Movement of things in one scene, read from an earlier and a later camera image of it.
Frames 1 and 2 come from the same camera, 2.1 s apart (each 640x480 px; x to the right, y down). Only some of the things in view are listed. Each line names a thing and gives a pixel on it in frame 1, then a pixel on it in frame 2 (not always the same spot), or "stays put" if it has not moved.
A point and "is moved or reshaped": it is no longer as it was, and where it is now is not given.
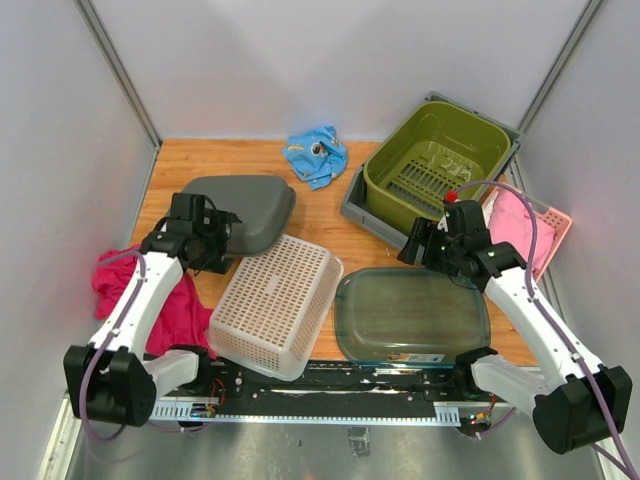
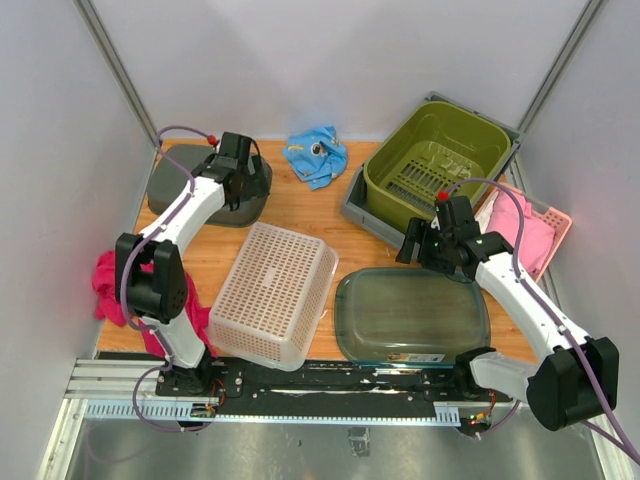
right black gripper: x=423 y=231 stays put
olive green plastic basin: x=443 y=148 stays put
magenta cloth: x=183 y=321 stays put
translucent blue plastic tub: x=407 y=316 stays put
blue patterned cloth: x=317 y=155 stays put
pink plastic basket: x=558 y=220 stays put
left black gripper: x=220 y=224 -> x=245 y=195
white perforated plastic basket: x=271 y=313 is moved or reshaped
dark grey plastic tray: x=263 y=204 -> x=168 y=179
